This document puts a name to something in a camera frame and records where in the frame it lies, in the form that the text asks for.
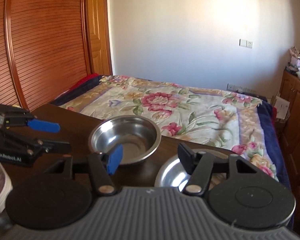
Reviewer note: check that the wooden sideboard cabinet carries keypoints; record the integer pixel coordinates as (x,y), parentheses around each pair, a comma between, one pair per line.
(290,138)

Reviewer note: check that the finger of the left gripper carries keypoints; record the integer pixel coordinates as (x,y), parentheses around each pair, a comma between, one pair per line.
(33,123)
(48,146)

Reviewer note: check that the wooden slatted wardrobe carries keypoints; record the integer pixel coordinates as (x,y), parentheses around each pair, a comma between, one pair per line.
(46,46)

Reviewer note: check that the small stainless steel bowl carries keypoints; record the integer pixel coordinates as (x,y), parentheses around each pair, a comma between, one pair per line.
(139,136)

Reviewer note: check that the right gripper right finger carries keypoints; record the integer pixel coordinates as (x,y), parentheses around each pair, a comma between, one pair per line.
(199,166)

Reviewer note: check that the floral storage box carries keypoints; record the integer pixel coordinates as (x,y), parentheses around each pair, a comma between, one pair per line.
(295,57)

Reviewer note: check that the white paper bag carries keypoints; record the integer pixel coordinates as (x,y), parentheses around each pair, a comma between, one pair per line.
(282,107)

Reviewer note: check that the white wall switch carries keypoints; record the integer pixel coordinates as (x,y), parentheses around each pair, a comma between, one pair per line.
(245,43)

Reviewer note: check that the large stainless steel bowl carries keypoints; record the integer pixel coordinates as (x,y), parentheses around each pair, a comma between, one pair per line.
(172,173)

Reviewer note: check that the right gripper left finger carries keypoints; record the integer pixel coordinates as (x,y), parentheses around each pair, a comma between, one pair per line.
(101,166)

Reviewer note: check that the floral bed blanket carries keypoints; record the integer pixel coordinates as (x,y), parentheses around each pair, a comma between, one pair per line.
(218,118)

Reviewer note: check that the red folded cloth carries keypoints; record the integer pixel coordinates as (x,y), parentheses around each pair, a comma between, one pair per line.
(83,80)

